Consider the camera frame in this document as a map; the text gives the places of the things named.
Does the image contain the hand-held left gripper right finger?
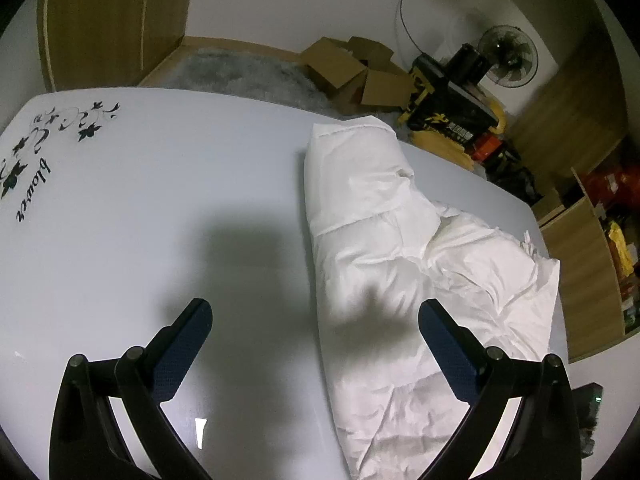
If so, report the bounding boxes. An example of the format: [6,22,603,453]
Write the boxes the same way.
[418,298,583,480]

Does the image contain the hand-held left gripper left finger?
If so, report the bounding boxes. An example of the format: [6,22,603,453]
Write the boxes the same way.
[49,298,215,480]

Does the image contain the white padded jacket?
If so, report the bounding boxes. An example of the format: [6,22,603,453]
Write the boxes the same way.
[302,115,561,480]

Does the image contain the wooden open shelf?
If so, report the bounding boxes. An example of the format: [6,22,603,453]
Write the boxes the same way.
[537,167,640,361]

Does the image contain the dark electronic device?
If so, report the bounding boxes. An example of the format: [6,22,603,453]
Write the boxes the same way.
[575,384,606,456]

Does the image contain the black bag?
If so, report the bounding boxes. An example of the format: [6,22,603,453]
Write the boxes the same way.
[487,152,546,206]

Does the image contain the yellow bag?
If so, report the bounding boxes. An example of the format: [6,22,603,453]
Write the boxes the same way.
[410,130,471,166]

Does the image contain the yellow packet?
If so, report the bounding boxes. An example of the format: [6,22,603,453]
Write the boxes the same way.
[607,222,636,276]

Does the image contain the orange box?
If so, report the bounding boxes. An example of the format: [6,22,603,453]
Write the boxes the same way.
[470,132,506,161]

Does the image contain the red bag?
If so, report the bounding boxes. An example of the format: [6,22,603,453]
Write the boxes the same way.
[585,167,640,206]

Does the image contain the yellow and black box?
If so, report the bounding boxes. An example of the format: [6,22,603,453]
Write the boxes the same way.
[397,55,506,146]

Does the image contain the flat-sided cardboard box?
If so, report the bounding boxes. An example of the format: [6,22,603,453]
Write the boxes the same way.
[360,67,416,111]

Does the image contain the black case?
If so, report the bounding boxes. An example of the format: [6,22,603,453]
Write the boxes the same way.
[445,44,488,83]

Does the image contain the grey shaggy rug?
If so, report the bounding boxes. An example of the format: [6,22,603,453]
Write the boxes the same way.
[155,45,341,113]

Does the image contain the black electric fan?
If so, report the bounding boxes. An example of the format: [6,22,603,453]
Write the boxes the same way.
[477,25,540,91]

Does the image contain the large open cardboard box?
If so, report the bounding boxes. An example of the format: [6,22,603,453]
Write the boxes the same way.
[300,36,371,106]

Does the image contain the small cardboard box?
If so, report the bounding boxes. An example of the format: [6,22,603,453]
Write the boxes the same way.
[347,36,396,68]

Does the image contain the wooden wardrobe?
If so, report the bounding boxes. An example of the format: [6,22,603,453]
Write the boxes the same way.
[37,0,201,92]

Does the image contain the black power cable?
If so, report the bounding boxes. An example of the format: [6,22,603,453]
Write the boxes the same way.
[397,0,426,58]

